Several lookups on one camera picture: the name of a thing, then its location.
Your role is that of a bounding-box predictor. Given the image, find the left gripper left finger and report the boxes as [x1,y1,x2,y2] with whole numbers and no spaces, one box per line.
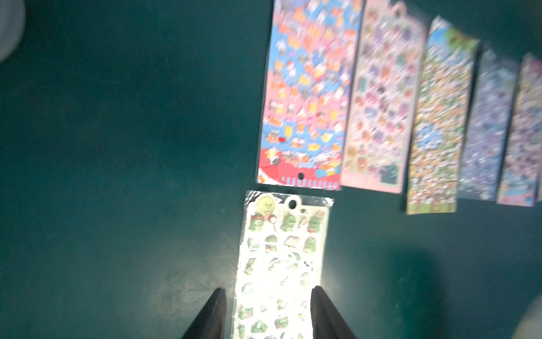
[182,288,227,339]

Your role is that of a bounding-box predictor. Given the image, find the pink bonbon drop sticker sheet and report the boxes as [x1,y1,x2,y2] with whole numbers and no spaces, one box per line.
[341,1,428,194]

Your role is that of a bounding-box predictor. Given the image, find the purple sticker sheet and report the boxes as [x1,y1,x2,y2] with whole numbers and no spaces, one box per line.
[458,49,519,201]

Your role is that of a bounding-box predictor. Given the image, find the green panda sticker sheet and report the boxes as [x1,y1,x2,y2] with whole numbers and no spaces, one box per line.
[406,16,479,215]

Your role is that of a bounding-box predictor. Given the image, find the pale green sticker sheet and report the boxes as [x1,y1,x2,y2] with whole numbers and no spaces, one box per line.
[231,191,334,338]

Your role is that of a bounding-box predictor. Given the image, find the white pot artificial flowers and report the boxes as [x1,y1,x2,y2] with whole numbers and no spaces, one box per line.
[0,0,26,62]

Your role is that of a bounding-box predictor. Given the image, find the pink blue cat sticker sheet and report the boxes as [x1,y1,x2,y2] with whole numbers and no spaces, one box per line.
[256,0,364,190]

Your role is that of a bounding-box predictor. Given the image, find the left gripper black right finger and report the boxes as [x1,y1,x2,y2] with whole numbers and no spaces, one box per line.
[311,285,356,339]

